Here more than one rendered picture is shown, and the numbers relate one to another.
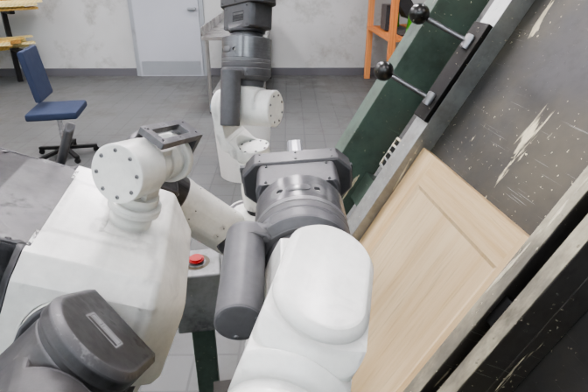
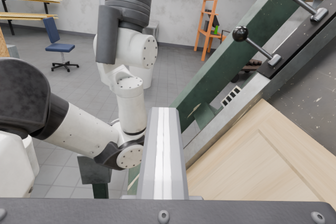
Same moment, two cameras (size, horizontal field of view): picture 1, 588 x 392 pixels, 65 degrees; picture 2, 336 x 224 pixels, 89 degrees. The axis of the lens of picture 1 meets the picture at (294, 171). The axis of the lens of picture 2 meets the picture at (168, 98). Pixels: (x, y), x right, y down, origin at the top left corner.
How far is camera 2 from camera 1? 0.47 m
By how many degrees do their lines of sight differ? 5
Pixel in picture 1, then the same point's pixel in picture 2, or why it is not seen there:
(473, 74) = (318, 44)
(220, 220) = (96, 140)
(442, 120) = (282, 79)
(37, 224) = not seen: outside the picture
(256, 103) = (132, 45)
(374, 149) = (212, 89)
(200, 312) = (95, 174)
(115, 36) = (93, 20)
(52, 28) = (66, 13)
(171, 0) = not seen: hidden behind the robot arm
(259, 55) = not seen: outside the picture
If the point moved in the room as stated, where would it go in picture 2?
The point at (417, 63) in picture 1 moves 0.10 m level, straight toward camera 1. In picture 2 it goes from (251, 36) to (256, 40)
